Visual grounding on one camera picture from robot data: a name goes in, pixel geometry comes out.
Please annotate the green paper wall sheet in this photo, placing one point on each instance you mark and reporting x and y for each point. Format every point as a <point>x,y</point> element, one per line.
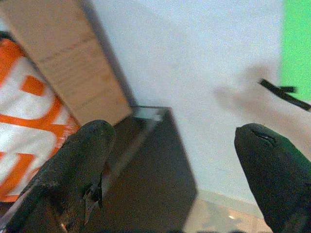
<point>296,43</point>

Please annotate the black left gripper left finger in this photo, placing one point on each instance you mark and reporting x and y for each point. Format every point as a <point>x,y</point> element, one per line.
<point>63,179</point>

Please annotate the thin crossed black tape strip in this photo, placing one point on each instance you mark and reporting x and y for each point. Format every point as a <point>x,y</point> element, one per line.
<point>286,95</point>

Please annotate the orange and white shopping bag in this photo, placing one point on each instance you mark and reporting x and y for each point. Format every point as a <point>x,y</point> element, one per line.
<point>26,106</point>

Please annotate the black cabinet with glass top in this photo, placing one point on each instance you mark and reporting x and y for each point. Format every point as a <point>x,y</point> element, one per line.
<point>155,174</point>

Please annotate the brown cardboard box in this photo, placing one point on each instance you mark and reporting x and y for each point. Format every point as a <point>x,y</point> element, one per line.
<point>68,60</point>

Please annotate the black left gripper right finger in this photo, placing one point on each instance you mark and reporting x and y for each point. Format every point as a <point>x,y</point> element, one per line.
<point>279,179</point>

